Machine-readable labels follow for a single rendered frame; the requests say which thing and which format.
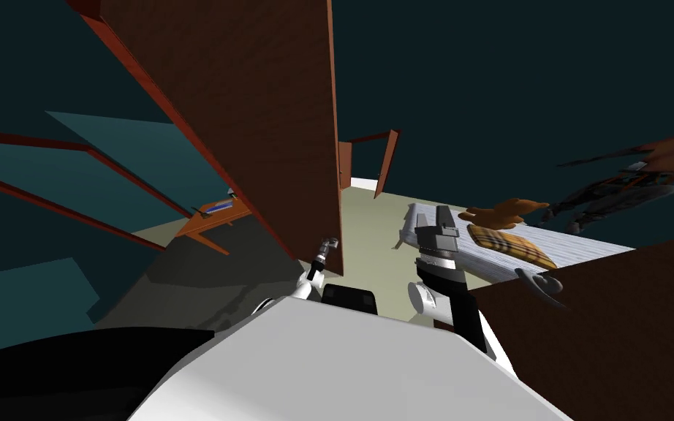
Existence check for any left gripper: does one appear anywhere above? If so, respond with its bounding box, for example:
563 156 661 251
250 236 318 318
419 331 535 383
318 236 340 262

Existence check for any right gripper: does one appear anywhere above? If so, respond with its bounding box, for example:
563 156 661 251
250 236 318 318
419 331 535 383
414 205 461 256

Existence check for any orange teddy bear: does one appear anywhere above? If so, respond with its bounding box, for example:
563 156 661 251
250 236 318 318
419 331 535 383
458 198 550 231

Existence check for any small brown open door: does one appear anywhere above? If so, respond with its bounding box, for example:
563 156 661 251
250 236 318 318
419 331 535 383
338 129 402 200

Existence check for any yellow plaid pillow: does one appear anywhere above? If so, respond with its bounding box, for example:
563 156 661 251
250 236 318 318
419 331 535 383
467 224 558 270

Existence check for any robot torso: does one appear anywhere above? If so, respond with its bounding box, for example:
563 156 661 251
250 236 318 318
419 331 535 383
128 284 573 421

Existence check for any orange wooden desk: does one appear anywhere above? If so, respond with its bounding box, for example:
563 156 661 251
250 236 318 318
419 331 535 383
175 188 254 257

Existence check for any large brown door leaf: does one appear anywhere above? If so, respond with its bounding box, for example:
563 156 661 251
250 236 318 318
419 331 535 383
67 0 345 277

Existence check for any dark brown door leaf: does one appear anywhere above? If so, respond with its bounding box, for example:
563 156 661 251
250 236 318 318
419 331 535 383
433 232 674 421

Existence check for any grey lever door handle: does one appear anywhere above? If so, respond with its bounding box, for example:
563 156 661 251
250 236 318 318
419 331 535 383
515 267 567 309

